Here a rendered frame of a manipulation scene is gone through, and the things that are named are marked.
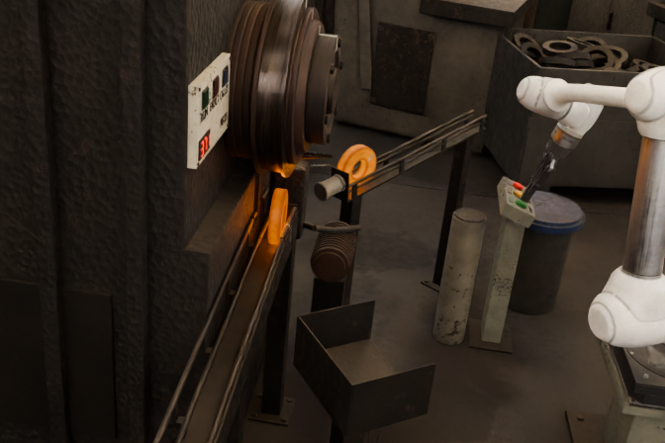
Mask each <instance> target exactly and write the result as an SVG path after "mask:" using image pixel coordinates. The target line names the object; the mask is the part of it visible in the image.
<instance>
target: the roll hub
mask: <svg viewBox="0 0 665 443"><path fill-rule="evenodd" d="M322 35H330V34H322ZM330 36H337V35H330ZM339 38H340V36H337V37H328V36H320V35H319V36H318V38H317V41H316V44H315V48H314V52H313V57H312V62H311V67H310V74H309V80H308V88H307V97H306V108H305V138H306V142H307V143H314V144H321V145H326V144H327V135H328V133H331V130H332V125H333V116H334V114H333V112H334V108H335V104H336V98H337V90H338V81H339V72H340V69H339V62H340V57H341V47H338V48H337V49H336V43H338V39H339ZM332 64H334V73H333V74H330V70H331V65H332ZM326 114H328V115H329V122H328V124H327V125H325V115H326Z"/></svg>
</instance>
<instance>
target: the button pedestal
mask: <svg viewBox="0 0 665 443"><path fill-rule="evenodd" d="M506 179H507V180H509V181H510V182H511V185H509V184H507V181H506ZM514 182H515V181H513V180H511V179H509V178H507V177H503V178H502V180H501V181H500V183H499V184H498V186H497V190H498V199H499V207H500V215H501V216H503V219H502V224H501V229H500V233H499V238H498V243H497V248H496V253H495V258H494V263H493V268H492V273H491V278H490V283H489V288H488V293H487V298H486V303H485V307H484V312H483V317H482V320H480V319H474V318H468V325H469V348H475V349H481V350H488V351H494V352H501V353H507V354H513V348H512V339H511V331H510V325H509V324H506V323H505V318H506V313H507V309H508V304H509V300H510V295H511V290H512V286H513V281H514V277H515V273H516V268H517V264H518V259H519V254H520V250H521V245H522V240H523V232H524V228H525V227H526V228H529V226H530V225H531V223H532V222H533V221H534V219H535V214H534V209H533V205H532V200H531V199H530V200H529V202H528V203H526V208H523V207H521V206H519V205H518V204H517V203H516V200H520V198H519V197H518V196H517V195H516V194H515V191H521V192H522V193H523V191H524V190H525V188H526V187H525V186H523V189H522V190H519V189H517V188H516V187H515V186H514V185H513V184H514ZM508 188H509V189H511V190H512V193H509V192H508ZM509 197H511V198H513V200H514V202H513V203H512V202H510V201H509Z"/></svg>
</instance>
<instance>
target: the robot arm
mask: <svg viewBox="0 0 665 443"><path fill-rule="evenodd" d="M517 96H518V100H519V101H520V103H521V104H522V105H523V106H524V107H526V108H527V109H529V110H531V111H533V112H535V113H537V114H540V115H542V116H545V117H547V118H552V119H555V120H557V121H559V122H558V123H557V126H556V127H555V129H554V130H553V132H552V133H551V139H550V140H549V142H548V143H547V145H546V149H547V150H548V152H547V153H546V152H544V153H543V156H542V158H541V160H540V162H539V163H538V165H537V167H536V169H535V170H534V172H533V174H532V176H531V178H532V179H531V180H530V182H529V184H528V185H527V187H526V188H525V190H524V191H523V193H522V195H521V196H520V199H521V200H522V201H524V202H526V203H528V202H529V200H530V199H531V197H532V196H533V194H534V193H535V191H536V190H537V188H540V187H541V186H542V184H543V183H544V182H545V181H546V179H547V178H548V177H549V176H550V174H551V173H552V172H553V171H554V170H555V168H554V166H555V165H556V164H557V160H558V158H565V157H566V156H567V155H568V153H569V152H570V150H571V149H574V148H575V147H576V145H577V144H578V142H579V141H580V139H581V138H582V137H583V135H584V133H585V132H586V131H588V130H589V129H590V128H591V126H592V125H593V124H594V123H595V121H596V120H597V118H598V116H599V115H600V113H601V111H602V109H603V108H604V106H611V107H619V108H626V109H627V110H628V111H629V113H630V114H631V115H632V116H633V117H634V118H635V119H636V123H637V128H638V131H639V133H640V134H641V135H642V141H641V147H640V153H639V159H638V166H637V173H636V179H635V186H634V192H633V199H632V205H631V212H630V218H629V225H628V231H627V238H626V244H625V251H624V256H623V263H622V266H620V267H618V268H617V269H615V271H614V272H613V273H612V274H611V277H610V278H609V280H608V282H607V284H606V285H605V287H604V289H603V291H602V293H601V294H598V295H597V296H596V297H595V299H594V300H593V302H592V303H591V305H590V308H589V315H588V321H589V324H590V327H591V329H592V331H593V333H594V334H595V335H596V336H597V337H598V338H600V339H601V340H603V341H605V342H608V343H610V344H611V345H613V346H617V347H623V348H635V347H645V348H646V351H647V355H648V358H649V360H648V364H649V365H650V366H652V367H654V368H665V276H664V275H663V274H662V270H663V264H664V258H665V66H660V67H655V68H651V69H649V70H646V71H644V72H642V73H640V74H638V75H636V76H635V77H634V78H632V79H631V81H630V82H629V83H628V85H627V87H626V88H623V87H611V86H599V85H592V84H590V83H587V84H568V83H567V82H566V81H564V80H562V79H555V78H548V77H539V76H529V77H526V78H525V79H523V80H522V81H521V83H520V84H519V86H518V89H517Z"/></svg>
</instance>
